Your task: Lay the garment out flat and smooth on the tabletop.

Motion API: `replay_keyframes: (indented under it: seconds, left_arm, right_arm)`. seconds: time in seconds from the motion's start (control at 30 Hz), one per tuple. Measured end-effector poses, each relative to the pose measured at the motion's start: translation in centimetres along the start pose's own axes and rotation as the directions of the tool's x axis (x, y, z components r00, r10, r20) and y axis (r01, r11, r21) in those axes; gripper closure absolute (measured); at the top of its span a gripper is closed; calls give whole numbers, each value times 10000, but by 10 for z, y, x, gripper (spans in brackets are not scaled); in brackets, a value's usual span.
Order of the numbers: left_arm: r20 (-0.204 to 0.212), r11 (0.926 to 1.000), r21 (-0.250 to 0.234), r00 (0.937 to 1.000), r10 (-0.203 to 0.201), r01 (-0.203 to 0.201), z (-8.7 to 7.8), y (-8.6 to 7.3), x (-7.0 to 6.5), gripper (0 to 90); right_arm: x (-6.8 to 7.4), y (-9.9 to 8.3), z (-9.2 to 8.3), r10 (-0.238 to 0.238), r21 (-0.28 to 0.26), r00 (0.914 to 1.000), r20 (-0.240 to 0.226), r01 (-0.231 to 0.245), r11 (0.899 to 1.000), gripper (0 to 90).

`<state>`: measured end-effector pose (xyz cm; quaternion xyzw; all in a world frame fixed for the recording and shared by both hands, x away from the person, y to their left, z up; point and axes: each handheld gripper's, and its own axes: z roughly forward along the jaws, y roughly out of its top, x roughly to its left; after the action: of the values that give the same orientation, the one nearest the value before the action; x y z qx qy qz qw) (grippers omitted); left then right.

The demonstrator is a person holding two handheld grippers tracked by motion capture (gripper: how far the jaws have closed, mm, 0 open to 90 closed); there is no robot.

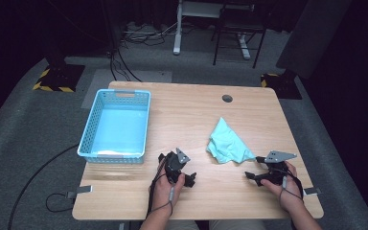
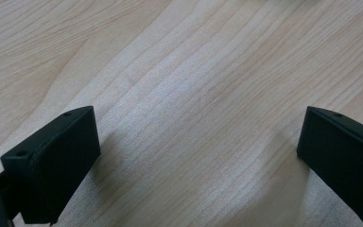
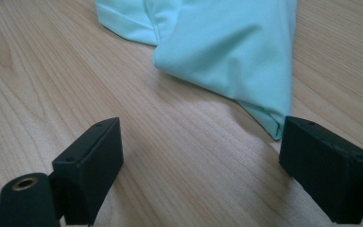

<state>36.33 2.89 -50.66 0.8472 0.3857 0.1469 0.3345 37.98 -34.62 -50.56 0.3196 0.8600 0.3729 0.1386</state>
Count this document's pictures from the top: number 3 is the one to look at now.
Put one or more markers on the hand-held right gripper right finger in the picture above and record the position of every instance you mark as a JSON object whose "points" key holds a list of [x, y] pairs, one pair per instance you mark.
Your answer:
{"points": [[331, 176]]}

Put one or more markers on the mint green t-shirt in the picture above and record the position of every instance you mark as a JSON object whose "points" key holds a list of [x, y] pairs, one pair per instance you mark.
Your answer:
{"points": [[220, 53]]}

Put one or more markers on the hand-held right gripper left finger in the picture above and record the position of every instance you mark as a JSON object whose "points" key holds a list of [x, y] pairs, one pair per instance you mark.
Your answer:
{"points": [[88, 170]]}

